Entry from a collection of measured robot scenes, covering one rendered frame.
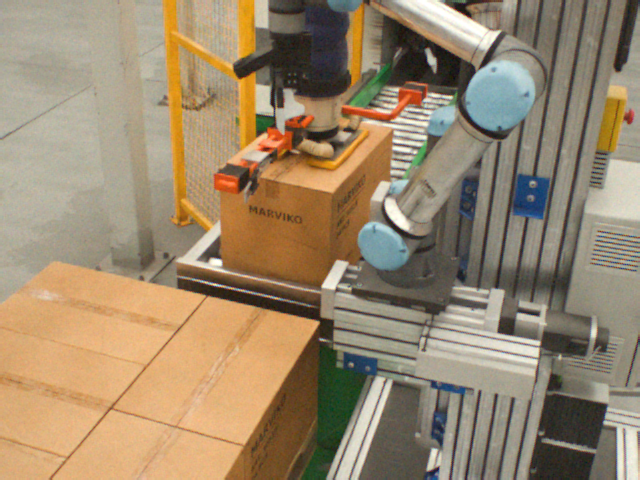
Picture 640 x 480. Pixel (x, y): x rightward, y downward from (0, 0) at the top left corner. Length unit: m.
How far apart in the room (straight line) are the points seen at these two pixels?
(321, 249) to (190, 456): 0.82
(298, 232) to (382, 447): 0.74
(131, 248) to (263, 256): 1.25
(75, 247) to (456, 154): 2.88
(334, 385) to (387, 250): 1.58
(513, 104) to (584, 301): 0.69
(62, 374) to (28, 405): 0.15
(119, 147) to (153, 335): 1.27
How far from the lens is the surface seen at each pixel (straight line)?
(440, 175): 1.64
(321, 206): 2.58
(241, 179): 2.29
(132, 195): 3.76
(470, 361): 1.88
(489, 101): 1.54
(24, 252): 4.25
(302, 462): 2.87
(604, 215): 1.96
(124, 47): 3.52
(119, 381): 2.46
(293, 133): 2.56
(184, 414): 2.32
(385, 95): 4.60
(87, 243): 4.25
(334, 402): 3.18
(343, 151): 2.77
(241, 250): 2.80
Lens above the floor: 2.08
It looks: 29 degrees down
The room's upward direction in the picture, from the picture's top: 2 degrees clockwise
